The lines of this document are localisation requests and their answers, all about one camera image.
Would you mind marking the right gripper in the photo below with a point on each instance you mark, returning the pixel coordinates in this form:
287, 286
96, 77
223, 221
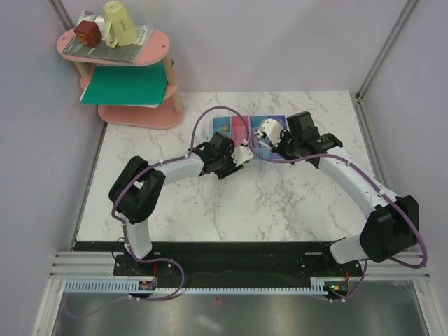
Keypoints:
285, 134

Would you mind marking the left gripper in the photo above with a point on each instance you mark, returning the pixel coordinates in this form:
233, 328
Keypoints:
230, 170

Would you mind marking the light blue drawer bin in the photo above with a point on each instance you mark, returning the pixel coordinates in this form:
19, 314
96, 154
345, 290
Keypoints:
254, 124

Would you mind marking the pink drawer bin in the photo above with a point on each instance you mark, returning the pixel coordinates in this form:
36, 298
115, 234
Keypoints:
239, 129

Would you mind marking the purple drawer bin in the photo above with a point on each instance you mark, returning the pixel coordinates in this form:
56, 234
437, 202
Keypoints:
281, 119

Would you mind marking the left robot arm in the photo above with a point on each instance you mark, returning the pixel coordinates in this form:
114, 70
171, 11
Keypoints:
136, 191

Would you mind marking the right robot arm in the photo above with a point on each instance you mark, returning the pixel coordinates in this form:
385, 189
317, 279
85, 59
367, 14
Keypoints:
392, 222

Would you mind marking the green folder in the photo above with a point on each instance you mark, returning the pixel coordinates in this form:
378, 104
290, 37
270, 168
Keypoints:
126, 86

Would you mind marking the pink wooden tiered shelf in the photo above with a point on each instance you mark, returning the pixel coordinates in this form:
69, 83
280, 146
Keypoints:
167, 115

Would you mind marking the grey magazine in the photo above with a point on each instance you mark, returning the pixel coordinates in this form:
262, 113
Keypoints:
125, 54

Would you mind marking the yellow mug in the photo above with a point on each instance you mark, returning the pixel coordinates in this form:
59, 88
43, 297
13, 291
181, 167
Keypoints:
120, 29

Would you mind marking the red brown cube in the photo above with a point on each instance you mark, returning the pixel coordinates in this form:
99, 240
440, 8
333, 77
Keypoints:
88, 33

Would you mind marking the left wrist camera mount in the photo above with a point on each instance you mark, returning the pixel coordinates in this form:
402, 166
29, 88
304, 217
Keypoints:
241, 155

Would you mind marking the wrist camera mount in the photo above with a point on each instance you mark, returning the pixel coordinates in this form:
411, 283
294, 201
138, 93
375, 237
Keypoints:
241, 155
272, 130

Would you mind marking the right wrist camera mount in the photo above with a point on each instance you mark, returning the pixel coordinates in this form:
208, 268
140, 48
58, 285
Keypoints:
272, 130

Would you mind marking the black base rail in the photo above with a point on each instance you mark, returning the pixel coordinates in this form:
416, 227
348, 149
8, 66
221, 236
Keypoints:
237, 265

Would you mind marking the white cable duct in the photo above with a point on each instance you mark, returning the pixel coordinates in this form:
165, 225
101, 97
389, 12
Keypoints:
139, 287

